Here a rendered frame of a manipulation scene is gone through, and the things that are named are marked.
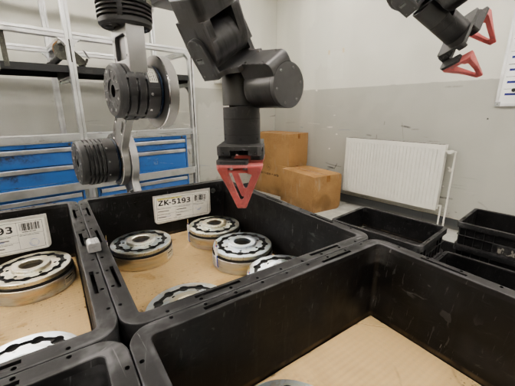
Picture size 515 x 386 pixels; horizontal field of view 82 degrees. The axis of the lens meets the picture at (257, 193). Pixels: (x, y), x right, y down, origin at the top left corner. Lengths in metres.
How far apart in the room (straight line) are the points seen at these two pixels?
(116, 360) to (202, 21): 0.35
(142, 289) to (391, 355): 0.34
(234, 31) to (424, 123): 2.97
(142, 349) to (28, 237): 0.42
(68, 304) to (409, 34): 3.35
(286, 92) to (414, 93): 2.99
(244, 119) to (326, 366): 0.33
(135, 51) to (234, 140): 0.50
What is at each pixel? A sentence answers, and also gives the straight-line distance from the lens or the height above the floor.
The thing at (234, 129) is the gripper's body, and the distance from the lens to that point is 0.45.
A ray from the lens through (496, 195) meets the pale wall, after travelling 3.23.
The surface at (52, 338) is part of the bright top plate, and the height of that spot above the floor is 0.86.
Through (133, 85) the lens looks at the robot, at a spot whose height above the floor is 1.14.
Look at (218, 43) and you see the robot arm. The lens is 0.43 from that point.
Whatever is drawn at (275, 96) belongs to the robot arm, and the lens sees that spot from 0.39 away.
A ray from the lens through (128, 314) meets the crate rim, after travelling 0.27.
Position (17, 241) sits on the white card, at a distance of 0.63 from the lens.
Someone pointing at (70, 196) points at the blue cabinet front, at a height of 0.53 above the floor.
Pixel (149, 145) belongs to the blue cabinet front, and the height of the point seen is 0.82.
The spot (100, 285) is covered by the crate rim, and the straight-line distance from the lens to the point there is 0.32.
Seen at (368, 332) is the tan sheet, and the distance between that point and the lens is 0.41.
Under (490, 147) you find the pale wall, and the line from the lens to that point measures 3.19.
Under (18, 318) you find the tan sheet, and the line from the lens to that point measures 0.51.
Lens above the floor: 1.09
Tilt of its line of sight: 16 degrees down
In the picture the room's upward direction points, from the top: straight up
